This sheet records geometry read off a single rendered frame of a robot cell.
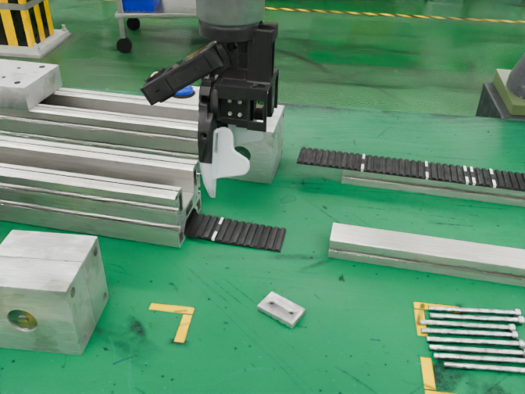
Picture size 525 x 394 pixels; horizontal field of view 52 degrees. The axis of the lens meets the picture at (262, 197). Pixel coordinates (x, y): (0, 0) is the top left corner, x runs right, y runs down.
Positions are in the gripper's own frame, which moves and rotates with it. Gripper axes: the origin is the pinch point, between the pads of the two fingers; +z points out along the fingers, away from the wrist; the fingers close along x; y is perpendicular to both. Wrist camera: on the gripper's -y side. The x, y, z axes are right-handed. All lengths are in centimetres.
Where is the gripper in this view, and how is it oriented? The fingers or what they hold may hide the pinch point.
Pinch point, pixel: (216, 172)
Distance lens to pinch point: 71.9
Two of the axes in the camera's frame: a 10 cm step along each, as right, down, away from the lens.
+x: 2.1, -5.4, 8.1
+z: -0.2, 8.3, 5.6
